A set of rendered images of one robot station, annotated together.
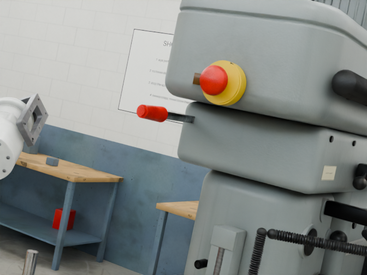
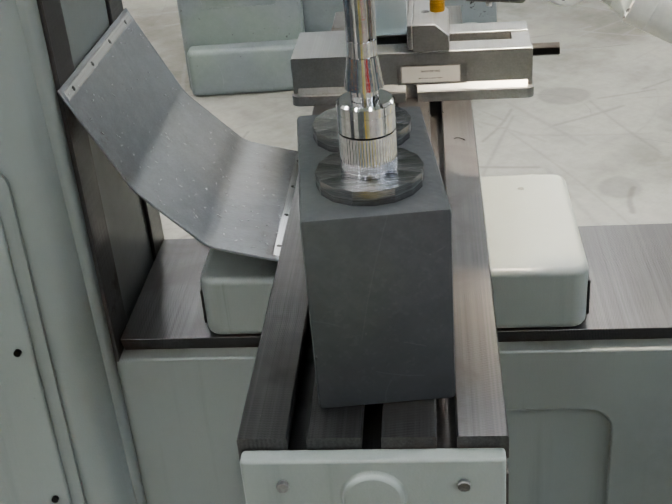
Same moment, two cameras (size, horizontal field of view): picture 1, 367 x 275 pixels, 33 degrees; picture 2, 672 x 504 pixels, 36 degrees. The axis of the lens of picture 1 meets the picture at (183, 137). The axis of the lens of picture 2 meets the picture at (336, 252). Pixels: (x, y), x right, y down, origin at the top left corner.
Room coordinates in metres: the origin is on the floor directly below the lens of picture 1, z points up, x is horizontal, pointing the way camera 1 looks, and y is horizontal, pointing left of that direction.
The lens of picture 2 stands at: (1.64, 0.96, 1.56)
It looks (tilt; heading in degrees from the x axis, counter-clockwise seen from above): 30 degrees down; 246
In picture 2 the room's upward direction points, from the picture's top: 5 degrees counter-clockwise
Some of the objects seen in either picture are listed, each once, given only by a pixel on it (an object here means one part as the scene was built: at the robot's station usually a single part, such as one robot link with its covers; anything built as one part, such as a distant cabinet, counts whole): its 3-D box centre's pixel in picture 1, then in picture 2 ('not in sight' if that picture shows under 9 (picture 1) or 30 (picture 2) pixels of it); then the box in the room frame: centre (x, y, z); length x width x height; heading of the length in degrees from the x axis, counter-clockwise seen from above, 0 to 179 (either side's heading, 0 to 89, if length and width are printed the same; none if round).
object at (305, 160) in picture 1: (285, 149); not in sight; (1.09, -0.18, 1.68); 0.34 x 0.24 x 0.10; 149
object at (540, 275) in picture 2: not in sight; (393, 241); (1.05, -0.16, 0.85); 0.50 x 0.35 x 0.12; 149
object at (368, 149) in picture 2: not in sight; (367, 138); (1.29, 0.26, 1.21); 0.05 x 0.05 x 0.05
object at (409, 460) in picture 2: not in sight; (391, 170); (1.04, -0.17, 0.95); 1.24 x 0.23 x 0.08; 59
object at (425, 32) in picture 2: not in sight; (428, 24); (0.89, -0.33, 1.08); 0.12 x 0.06 x 0.04; 59
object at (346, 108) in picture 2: not in sight; (365, 103); (1.29, 0.26, 1.24); 0.05 x 0.05 x 0.01
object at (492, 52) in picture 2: not in sight; (411, 48); (0.91, -0.34, 1.04); 0.35 x 0.15 x 0.11; 149
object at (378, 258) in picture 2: not in sight; (372, 243); (1.27, 0.21, 1.09); 0.22 x 0.12 x 0.20; 66
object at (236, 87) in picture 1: (223, 83); not in sight; (0.85, -0.04, 1.76); 0.06 x 0.02 x 0.06; 59
